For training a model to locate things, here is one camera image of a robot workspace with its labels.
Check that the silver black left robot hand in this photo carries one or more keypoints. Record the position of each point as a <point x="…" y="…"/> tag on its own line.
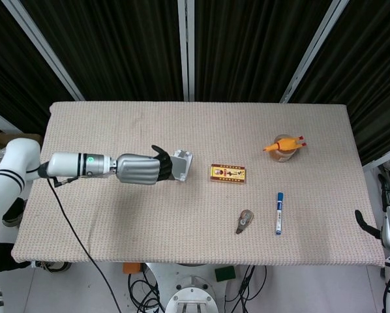
<point x="138" y="169"/>

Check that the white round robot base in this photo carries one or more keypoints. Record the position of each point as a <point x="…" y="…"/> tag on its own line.
<point x="191" y="293"/>

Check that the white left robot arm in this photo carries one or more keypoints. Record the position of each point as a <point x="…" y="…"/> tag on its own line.
<point x="68" y="163"/>

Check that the white folding phone stand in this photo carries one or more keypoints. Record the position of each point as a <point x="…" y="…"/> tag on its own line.
<point x="183" y="166"/>

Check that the beige waffle tablecloth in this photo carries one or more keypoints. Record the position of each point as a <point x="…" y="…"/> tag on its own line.
<point x="149" y="228"/>

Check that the yellow red printed box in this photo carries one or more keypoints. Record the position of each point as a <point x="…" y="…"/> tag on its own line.
<point x="227" y="174"/>

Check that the orange block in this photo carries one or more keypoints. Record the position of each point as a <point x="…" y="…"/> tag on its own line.
<point x="130" y="268"/>

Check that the blue white marker pen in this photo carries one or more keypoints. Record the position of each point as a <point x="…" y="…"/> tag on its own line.
<point x="279" y="213"/>

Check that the brown correction tape dispenser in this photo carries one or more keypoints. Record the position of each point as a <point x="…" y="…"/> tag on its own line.
<point x="244" y="222"/>

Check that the shoe with white sole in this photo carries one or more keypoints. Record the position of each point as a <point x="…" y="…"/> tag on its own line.
<point x="53" y="266"/>

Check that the black shoe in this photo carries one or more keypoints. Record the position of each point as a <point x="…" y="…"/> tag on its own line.
<point x="14" y="213"/>

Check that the black pleated curtain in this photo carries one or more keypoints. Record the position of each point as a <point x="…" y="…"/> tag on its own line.
<point x="116" y="39"/>

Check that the clear jar of rubber bands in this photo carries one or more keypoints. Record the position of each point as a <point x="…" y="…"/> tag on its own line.
<point x="281" y="156"/>

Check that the green block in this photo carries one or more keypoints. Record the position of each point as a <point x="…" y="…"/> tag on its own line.
<point x="225" y="274"/>

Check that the yellow rubber chicken toy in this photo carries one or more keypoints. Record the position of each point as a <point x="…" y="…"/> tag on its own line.
<point x="284" y="144"/>

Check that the grey low frame bar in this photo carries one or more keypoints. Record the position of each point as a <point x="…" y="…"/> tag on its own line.
<point x="382" y="157"/>
<point x="2" y="119"/>

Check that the grey upright frame post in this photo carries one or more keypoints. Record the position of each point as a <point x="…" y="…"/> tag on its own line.
<point x="186" y="49"/>

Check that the grey slanted frame post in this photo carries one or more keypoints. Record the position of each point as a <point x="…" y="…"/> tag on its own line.
<point x="315" y="49"/>
<point x="48" y="49"/>

